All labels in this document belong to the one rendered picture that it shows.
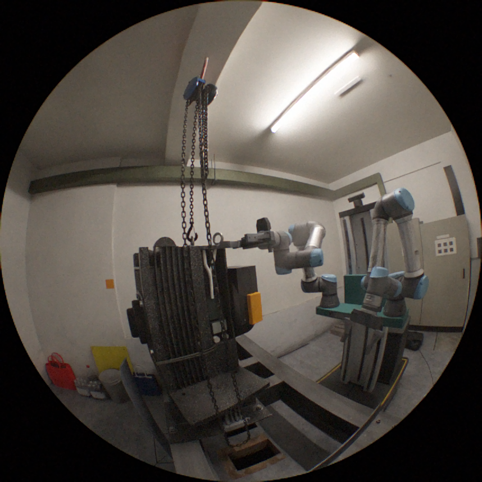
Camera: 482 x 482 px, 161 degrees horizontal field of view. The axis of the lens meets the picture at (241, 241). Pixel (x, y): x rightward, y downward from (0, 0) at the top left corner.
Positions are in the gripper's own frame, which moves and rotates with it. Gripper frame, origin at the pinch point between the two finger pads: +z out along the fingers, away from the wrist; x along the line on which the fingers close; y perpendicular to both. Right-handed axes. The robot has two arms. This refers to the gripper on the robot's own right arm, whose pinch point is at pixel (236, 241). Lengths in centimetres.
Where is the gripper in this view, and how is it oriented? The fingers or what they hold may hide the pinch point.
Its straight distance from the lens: 58.2
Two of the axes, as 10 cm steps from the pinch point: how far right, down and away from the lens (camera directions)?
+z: -7.3, 0.3, -6.8
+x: -6.7, 1.8, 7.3
